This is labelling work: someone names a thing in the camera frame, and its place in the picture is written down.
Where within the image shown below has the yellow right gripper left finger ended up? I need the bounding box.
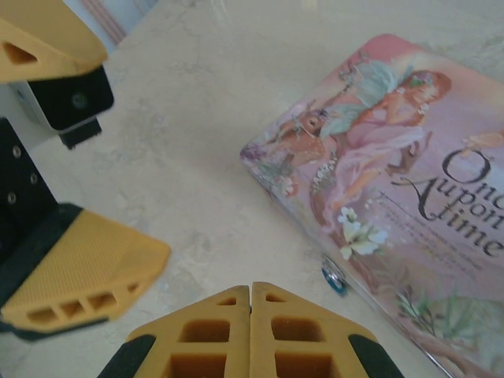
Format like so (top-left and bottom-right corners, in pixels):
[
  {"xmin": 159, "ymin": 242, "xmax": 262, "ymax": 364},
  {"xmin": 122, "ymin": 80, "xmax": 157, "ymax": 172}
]
[{"xmin": 96, "ymin": 285, "xmax": 252, "ymax": 378}]

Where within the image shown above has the blue padlock with silver shackle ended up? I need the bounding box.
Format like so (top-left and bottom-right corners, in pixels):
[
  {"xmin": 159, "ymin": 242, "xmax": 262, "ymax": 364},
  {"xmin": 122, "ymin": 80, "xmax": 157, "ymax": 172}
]
[{"xmin": 321, "ymin": 254, "xmax": 352, "ymax": 297}]

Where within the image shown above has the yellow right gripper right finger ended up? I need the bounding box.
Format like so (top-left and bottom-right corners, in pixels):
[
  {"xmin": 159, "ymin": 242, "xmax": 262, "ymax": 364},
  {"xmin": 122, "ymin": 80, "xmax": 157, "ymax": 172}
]
[{"xmin": 250, "ymin": 281, "xmax": 406, "ymax": 378}]

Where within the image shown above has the pink fairy tin box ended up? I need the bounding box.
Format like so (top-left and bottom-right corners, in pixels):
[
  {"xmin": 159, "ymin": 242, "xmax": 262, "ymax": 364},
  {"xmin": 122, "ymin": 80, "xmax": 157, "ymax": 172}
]
[{"xmin": 239, "ymin": 33, "xmax": 504, "ymax": 378}]

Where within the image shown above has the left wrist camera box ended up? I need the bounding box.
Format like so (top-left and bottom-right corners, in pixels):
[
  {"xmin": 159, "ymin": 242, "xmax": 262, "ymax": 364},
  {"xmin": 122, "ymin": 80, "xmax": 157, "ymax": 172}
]
[{"xmin": 6, "ymin": 65, "xmax": 116, "ymax": 151}]

